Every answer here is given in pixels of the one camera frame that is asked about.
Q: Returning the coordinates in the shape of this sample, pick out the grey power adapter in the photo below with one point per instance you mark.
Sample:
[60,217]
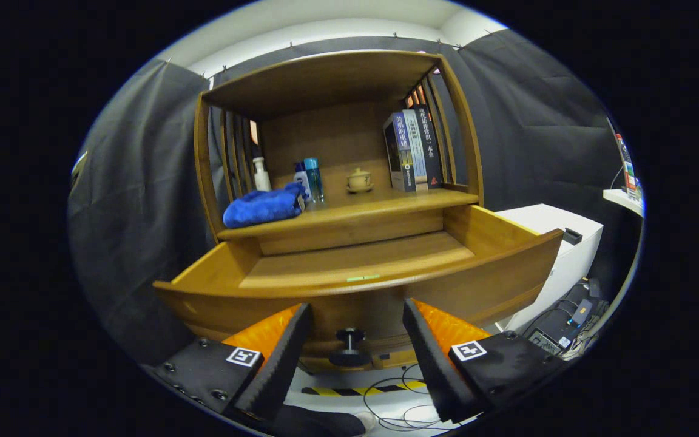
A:
[581,311]

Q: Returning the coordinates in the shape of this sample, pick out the pale grey spine book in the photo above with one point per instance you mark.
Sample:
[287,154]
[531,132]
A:
[417,152]

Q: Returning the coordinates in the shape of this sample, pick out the wooden cabinet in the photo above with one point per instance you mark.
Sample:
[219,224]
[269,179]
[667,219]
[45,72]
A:
[325,79]

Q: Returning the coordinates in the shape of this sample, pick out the blue towel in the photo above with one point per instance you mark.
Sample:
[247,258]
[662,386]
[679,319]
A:
[261,206]

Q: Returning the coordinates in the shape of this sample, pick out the black electronics box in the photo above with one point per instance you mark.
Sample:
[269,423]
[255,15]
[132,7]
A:
[553,340]

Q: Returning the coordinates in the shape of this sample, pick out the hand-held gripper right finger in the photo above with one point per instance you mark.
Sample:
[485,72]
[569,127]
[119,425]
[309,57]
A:
[437,367]

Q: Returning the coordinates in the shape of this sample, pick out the black backdrop cloth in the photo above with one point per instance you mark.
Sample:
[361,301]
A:
[143,200]

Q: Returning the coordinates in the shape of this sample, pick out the white blue-capped lotion bottle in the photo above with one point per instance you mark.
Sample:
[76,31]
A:
[302,179]

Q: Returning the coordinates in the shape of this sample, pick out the blue spine book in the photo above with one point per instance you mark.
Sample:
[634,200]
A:
[403,152]

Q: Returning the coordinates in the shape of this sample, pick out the white pump bottle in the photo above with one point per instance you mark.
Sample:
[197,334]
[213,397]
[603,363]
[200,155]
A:
[261,179]

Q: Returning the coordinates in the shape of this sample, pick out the white box unit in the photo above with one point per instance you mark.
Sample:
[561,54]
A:
[562,267]

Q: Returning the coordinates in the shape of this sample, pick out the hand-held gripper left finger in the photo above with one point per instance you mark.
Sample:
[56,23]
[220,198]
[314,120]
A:
[276,370]

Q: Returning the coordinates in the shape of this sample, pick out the small black box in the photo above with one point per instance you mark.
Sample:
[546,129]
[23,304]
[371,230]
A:
[572,236]

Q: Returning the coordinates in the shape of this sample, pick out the wooden drawer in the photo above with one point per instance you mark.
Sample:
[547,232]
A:
[386,303]

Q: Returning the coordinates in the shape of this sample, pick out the white shelf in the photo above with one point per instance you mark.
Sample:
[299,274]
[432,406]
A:
[619,197]

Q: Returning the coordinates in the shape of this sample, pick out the beige lidded teacup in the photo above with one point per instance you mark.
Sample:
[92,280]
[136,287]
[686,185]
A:
[360,180]

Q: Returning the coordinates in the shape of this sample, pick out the yellow black hazard tape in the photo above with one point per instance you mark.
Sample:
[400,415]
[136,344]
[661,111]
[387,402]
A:
[325,391]

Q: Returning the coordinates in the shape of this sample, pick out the clear blue bottle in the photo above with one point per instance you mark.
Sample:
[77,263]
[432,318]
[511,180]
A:
[313,179]

